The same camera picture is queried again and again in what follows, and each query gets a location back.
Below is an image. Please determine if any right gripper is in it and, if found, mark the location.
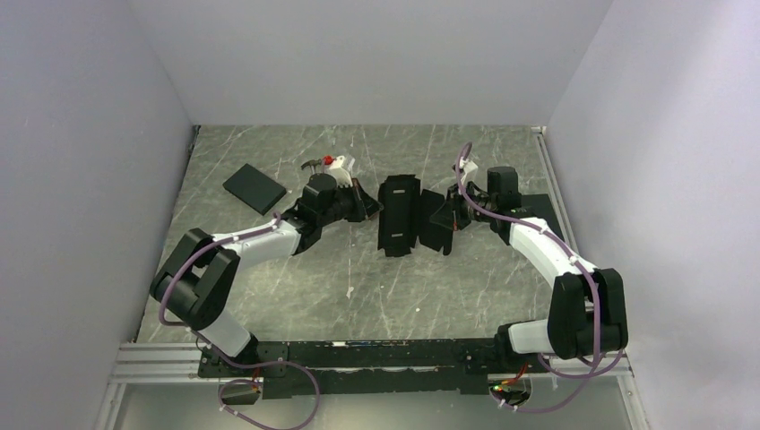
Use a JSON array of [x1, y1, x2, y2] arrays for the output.
[[428, 182, 496, 232]]

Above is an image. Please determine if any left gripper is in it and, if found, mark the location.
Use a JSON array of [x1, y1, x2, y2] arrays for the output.
[[319, 178, 385, 228]]

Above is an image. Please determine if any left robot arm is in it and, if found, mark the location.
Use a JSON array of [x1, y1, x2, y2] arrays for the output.
[[150, 173, 383, 376]]

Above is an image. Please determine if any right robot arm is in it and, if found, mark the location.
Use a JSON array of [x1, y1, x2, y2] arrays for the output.
[[422, 167, 628, 372]]

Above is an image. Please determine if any black flat box left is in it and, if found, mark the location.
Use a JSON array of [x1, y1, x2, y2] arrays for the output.
[[222, 164, 287, 215]]

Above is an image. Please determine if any hammer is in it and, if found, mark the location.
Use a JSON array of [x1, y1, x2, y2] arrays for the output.
[[300, 159, 324, 176]]

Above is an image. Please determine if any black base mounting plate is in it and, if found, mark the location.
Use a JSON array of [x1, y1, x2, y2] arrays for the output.
[[198, 338, 544, 400]]

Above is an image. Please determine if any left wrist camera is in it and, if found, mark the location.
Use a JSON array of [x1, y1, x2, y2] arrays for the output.
[[323, 155, 355, 188]]

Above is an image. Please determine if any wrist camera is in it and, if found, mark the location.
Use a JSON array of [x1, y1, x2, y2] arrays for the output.
[[323, 155, 355, 188], [456, 159, 479, 187]]

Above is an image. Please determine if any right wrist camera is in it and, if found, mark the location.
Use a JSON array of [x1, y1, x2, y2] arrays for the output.
[[456, 159, 479, 187]]

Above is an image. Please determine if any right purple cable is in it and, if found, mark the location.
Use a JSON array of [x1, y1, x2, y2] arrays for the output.
[[454, 141, 625, 415]]

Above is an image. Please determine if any purple cable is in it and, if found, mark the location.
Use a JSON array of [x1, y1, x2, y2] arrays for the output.
[[454, 141, 625, 415], [157, 212, 323, 430]]

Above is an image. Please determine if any black switch box right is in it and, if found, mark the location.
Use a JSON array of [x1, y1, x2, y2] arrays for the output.
[[522, 193, 565, 240]]

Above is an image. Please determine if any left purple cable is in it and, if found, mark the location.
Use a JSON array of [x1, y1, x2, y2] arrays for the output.
[[157, 212, 323, 430]]

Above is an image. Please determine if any aluminium frame rail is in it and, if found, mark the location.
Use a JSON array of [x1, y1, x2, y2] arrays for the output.
[[93, 343, 650, 429]]

